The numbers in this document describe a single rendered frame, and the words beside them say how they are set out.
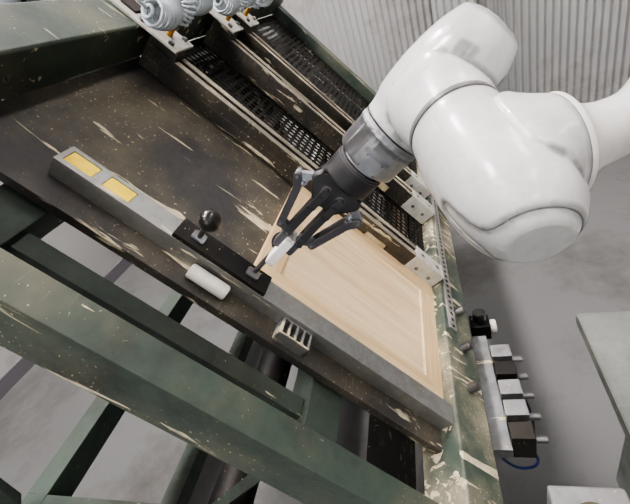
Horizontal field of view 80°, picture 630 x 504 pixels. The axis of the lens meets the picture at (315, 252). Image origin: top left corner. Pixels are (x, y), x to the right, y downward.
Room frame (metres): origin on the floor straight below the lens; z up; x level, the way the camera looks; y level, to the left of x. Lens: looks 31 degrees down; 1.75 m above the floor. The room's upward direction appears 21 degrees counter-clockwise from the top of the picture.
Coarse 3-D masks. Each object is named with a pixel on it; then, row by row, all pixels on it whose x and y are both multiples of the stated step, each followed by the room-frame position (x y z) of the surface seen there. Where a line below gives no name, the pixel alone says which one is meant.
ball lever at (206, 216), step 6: (204, 210) 0.57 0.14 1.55; (210, 210) 0.57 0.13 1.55; (198, 216) 0.57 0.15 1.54; (204, 216) 0.56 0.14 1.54; (210, 216) 0.56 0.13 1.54; (216, 216) 0.56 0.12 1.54; (198, 222) 0.56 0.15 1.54; (204, 222) 0.55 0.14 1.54; (210, 222) 0.55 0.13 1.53; (216, 222) 0.56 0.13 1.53; (204, 228) 0.55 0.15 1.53; (210, 228) 0.55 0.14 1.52; (216, 228) 0.56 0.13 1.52; (192, 234) 0.64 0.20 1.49; (198, 234) 0.62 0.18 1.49; (204, 234) 0.65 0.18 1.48; (198, 240) 0.63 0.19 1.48; (204, 240) 0.63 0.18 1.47
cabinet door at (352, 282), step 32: (288, 256) 0.76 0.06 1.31; (320, 256) 0.81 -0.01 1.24; (352, 256) 0.88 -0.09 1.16; (384, 256) 0.95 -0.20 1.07; (288, 288) 0.66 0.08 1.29; (320, 288) 0.71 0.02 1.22; (352, 288) 0.76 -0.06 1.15; (384, 288) 0.82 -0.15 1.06; (416, 288) 0.89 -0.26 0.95; (352, 320) 0.66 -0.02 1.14; (384, 320) 0.71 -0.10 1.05; (416, 320) 0.76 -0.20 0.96; (384, 352) 0.61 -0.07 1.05; (416, 352) 0.65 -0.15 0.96
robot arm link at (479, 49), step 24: (456, 24) 0.41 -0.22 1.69; (480, 24) 0.40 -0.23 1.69; (504, 24) 0.39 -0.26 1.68; (432, 48) 0.42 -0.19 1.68; (456, 48) 0.40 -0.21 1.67; (480, 48) 0.39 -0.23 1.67; (504, 48) 0.39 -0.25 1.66; (408, 72) 0.42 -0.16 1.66; (432, 72) 0.39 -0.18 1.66; (456, 72) 0.38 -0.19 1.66; (480, 72) 0.38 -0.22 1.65; (504, 72) 0.39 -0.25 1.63; (384, 96) 0.45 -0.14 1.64; (408, 96) 0.40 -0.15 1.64; (432, 96) 0.37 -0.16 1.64; (384, 120) 0.44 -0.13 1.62; (408, 120) 0.39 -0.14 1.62; (408, 144) 0.40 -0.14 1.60
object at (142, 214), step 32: (64, 160) 0.68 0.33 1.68; (96, 192) 0.67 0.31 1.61; (128, 224) 0.66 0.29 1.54; (160, 224) 0.65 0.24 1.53; (192, 256) 0.63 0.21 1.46; (320, 320) 0.60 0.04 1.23; (352, 352) 0.55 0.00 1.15; (384, 384) 0.53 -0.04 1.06; (416, 384) 0.54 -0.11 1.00; (448, 416) 0.49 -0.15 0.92
